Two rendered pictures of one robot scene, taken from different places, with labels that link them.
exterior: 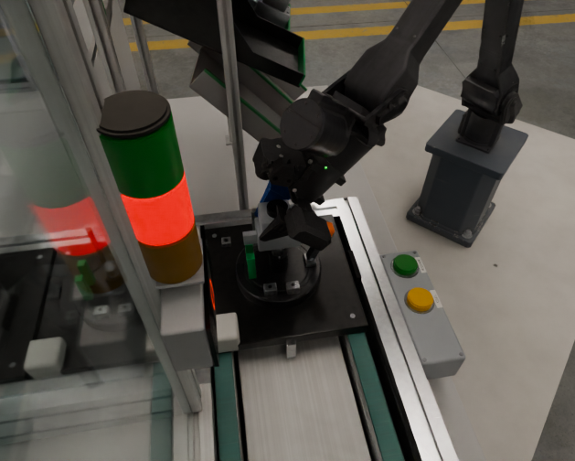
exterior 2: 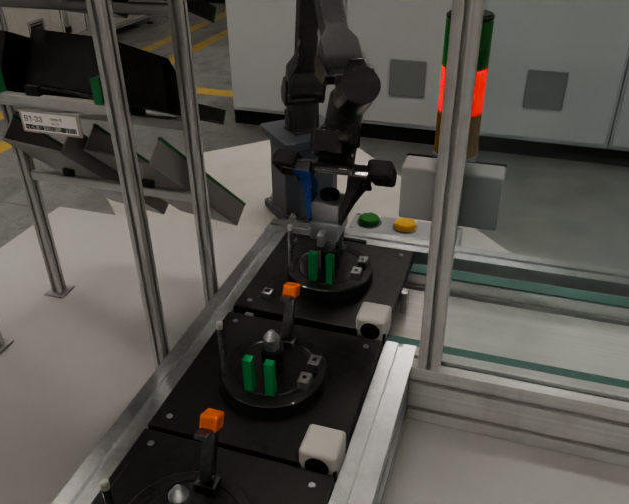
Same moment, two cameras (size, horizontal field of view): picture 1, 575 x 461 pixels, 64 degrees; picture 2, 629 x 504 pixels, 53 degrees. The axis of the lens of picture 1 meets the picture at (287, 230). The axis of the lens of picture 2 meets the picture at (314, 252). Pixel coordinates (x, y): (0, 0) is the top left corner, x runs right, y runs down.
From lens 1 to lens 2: 0.80 m
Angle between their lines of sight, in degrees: 49
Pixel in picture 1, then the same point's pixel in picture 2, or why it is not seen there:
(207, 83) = (163, 153)
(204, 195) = (125, 337)
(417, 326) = (426, 235)
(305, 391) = not seen: hidden behind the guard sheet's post
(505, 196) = not seen: hidden behind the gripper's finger
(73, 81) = not seen: outside the picture
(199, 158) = (58, 324)
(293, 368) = (414, 317)
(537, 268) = (387, 199)
